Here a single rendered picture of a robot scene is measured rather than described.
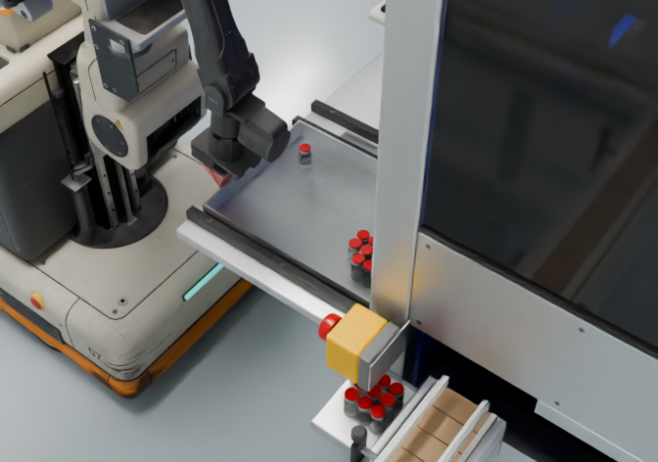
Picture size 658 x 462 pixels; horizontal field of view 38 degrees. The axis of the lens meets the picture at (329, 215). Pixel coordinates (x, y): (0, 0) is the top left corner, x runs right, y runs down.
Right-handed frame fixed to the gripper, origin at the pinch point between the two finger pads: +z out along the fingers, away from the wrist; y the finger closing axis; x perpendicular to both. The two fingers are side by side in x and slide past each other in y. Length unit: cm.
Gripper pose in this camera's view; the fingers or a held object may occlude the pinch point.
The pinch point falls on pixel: (223, 183)
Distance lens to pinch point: 162.0
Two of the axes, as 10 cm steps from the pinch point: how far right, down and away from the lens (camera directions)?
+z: -1.4, 5.9, 7.9
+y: 7.9, 5.5, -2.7
